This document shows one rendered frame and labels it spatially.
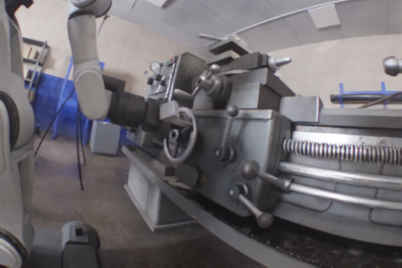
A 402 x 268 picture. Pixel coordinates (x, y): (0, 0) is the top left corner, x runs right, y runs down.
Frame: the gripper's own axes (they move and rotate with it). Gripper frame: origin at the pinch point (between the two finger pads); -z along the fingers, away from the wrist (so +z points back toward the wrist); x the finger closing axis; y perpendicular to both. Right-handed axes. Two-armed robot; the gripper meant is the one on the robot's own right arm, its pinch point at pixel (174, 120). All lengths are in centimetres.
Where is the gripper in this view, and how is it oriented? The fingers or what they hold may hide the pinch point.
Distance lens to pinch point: 48.9
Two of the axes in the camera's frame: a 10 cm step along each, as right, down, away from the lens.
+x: -1.2, -8.8, 4.6
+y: -6.2, 4.3, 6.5
